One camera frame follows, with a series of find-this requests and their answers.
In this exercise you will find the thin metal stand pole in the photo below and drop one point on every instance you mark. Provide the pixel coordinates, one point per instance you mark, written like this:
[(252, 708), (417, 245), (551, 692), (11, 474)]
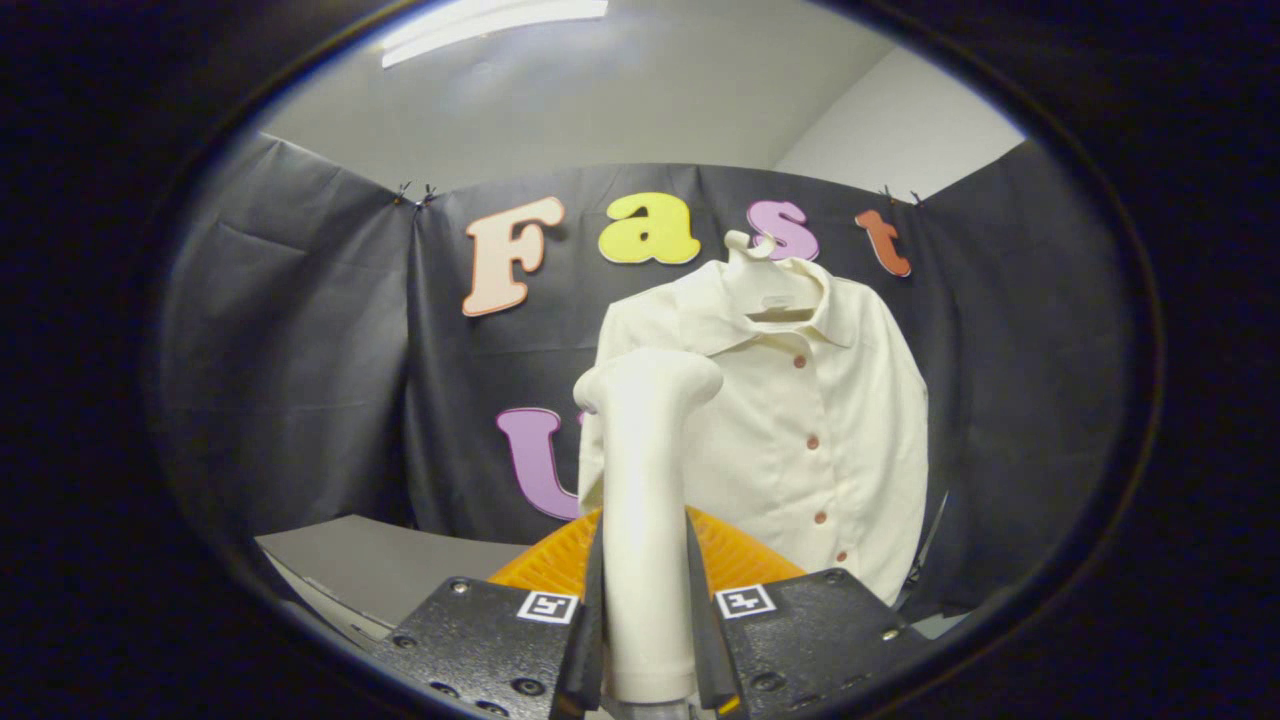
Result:
[(930, 535)]

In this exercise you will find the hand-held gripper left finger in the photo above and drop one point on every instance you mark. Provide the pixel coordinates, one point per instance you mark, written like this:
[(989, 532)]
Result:
[(500, 650)]

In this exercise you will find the grey-topped white cabinet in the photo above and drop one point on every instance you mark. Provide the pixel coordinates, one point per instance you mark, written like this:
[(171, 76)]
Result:
[(400, 565)]

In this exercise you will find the ceiling light panel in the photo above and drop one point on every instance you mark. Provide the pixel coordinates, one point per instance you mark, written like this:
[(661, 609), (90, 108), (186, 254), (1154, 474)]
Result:
[(480, 25)]

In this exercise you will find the cream button-up shirt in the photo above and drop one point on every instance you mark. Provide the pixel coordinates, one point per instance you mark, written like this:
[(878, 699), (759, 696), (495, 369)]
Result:
[(810, 400)]

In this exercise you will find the black backdrop cloth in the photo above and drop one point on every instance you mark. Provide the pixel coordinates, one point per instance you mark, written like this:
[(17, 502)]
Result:
[(300, 350)]

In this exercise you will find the white clothes hanger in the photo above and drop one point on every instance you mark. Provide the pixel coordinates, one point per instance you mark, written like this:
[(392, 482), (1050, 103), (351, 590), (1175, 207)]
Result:
[(770, 295)]

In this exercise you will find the white garment steamer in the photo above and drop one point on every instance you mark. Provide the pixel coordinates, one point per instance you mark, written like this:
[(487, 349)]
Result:
[(645, 500)]

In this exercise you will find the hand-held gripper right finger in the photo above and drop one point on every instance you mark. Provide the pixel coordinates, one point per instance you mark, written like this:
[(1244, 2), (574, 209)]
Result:
[(800, 640)]

